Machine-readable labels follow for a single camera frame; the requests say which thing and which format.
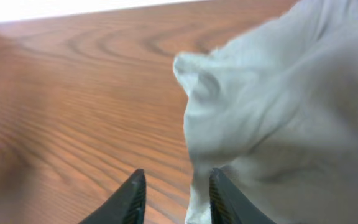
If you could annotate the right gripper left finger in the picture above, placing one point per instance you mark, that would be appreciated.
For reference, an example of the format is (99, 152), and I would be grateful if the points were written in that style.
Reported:
(125, 206)

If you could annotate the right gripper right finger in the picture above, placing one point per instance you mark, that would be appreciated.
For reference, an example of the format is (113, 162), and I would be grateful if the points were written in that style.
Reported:
(229, 205)

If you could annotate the grey-green shorts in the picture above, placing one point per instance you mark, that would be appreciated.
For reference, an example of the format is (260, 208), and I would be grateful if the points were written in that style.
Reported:
(277, 110)

